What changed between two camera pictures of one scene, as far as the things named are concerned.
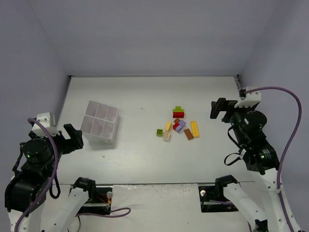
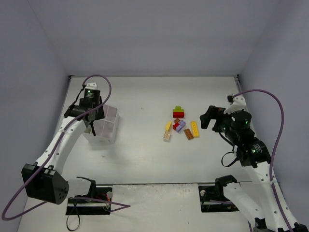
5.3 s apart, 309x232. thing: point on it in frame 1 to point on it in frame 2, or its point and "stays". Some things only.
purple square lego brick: [182, 123] stays
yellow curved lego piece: [168, 125] stays
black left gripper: [66, 141] to [95, 113]
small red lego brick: [175, 125] stays
